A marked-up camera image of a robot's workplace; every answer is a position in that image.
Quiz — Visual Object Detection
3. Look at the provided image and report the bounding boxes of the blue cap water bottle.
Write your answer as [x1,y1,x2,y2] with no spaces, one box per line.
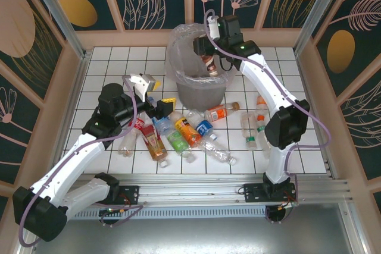
[147,96,174,137]

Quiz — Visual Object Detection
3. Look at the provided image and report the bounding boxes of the brown drink plastic bottle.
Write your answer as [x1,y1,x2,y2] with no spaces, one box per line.
[201,55,220,77]

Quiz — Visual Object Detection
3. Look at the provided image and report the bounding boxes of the green label clear bottle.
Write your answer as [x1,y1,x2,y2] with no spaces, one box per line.
[165,130,196,164]

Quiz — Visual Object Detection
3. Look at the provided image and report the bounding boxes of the red gold label amber bottle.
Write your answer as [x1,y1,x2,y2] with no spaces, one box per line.
[139,124,170,168]

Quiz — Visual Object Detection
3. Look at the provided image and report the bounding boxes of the blue label clear bottle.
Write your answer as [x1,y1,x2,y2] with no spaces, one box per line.
[186,109,218,142]

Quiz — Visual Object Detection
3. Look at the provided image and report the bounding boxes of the red label clear bottle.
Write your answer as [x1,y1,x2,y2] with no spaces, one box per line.
[118,118,147,159]

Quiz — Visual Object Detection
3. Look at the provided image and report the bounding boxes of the orange label bottle tan cap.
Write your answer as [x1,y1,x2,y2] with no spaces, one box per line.
[204,101,241,123]

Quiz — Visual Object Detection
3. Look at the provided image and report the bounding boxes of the crushed clear plastic bottle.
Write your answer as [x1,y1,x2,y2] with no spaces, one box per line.
[198,137,238,166]

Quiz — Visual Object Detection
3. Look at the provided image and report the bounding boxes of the orange label clear bottle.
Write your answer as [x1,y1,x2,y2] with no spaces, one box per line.
[255,95,269,115]

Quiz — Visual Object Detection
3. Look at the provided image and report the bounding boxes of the green cap clear bottle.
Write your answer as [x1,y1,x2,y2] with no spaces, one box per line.
[239,111,258,151]

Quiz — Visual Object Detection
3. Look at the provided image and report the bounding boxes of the clear plastic bin liner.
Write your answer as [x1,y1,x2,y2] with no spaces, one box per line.
[165,23,239,90]

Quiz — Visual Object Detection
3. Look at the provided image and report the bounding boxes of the metal mesh waste bin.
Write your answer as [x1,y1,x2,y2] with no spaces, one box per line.
[169,27,236,112]

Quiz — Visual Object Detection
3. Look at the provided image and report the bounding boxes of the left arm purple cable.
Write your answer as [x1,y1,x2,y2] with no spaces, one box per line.
[17,75,139,247]

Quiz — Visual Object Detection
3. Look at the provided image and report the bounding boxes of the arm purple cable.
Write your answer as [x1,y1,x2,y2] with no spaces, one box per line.
[17,75,139,247]
[204,9,333,207]

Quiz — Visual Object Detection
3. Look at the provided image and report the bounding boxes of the aluminium mounting rail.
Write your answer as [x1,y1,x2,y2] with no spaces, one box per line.
[67,173,357,207]

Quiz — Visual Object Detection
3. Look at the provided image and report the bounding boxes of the aluminium corner post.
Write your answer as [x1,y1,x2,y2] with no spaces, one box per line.
[293,0,349,57]
[23,0,92,60]

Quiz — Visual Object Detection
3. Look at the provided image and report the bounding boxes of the grey slotted cable duct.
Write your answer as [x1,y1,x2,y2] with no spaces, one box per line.
[67,206,270,219]

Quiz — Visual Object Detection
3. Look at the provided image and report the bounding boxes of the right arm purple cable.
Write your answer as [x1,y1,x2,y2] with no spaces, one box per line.
[204,9,333,207]

